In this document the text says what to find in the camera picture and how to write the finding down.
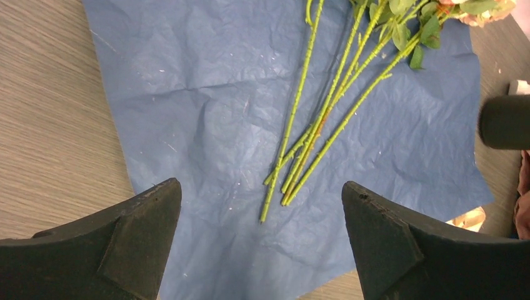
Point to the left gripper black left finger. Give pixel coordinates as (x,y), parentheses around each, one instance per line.
(117,253)

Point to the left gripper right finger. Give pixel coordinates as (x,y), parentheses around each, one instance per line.
(402,254)

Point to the black vase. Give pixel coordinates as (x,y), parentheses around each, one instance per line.
(504,122)

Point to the cream ribbon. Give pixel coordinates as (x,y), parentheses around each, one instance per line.
(471,220)

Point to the pink garment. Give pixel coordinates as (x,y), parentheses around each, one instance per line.
(521,209)

